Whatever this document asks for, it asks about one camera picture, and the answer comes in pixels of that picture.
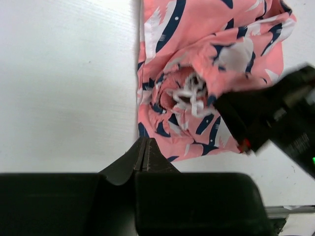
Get pink shark print shorts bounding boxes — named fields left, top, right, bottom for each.
left=137, top=0, right=296, bottom=161

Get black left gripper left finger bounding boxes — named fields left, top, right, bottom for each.
left=99, top=137, right=147, bottom=186

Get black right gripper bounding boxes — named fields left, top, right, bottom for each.
left=214, top=64, right=315, bottom=177

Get aluminium front rail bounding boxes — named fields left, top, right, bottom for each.
left=265, top=205, right=315, bottom=219

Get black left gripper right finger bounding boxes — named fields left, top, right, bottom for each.
left=145, top=138, right=180, bottom=173

